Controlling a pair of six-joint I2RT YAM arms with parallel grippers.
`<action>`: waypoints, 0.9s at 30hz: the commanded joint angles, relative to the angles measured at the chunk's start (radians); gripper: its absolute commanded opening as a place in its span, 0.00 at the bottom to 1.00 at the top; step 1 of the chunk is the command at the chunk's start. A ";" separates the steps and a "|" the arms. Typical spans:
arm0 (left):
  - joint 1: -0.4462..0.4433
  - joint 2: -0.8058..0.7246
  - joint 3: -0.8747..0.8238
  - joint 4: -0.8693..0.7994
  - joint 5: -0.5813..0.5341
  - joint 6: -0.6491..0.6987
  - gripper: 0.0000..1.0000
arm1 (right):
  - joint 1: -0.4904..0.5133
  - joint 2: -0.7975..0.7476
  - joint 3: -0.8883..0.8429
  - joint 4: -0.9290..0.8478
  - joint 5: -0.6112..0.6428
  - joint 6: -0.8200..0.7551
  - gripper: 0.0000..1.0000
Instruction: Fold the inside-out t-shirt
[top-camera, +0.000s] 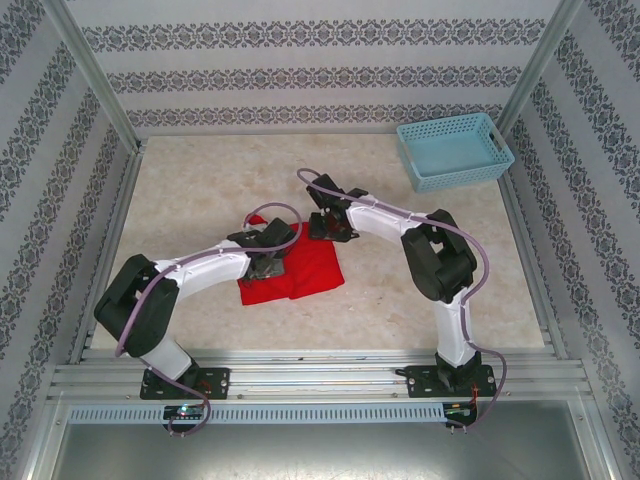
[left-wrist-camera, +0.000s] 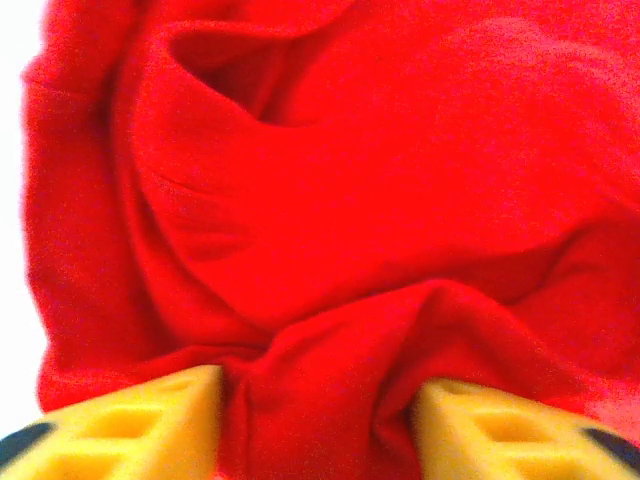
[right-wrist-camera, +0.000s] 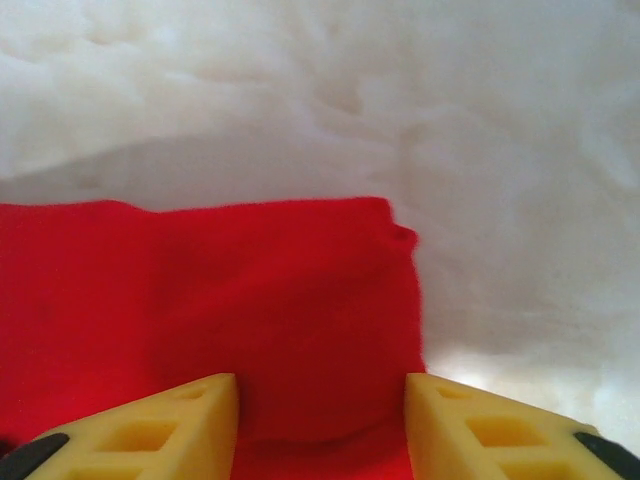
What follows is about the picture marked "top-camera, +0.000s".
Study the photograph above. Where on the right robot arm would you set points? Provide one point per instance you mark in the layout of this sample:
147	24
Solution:
440	260

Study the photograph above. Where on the aluminium side rail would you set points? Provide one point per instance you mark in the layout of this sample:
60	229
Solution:
107	235
535	270

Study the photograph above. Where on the blue plastic basket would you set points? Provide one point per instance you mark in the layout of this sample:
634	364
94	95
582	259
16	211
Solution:
450	155

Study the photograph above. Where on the aluminium frame post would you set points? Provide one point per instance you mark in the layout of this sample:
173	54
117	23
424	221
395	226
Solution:
540	60
82	60

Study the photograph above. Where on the red t-shirt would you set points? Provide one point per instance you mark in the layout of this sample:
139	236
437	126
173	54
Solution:
315	270

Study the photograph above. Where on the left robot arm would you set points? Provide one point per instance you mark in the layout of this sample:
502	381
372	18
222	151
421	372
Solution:
135	310

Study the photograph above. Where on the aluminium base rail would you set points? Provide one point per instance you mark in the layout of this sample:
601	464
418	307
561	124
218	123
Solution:
320	372

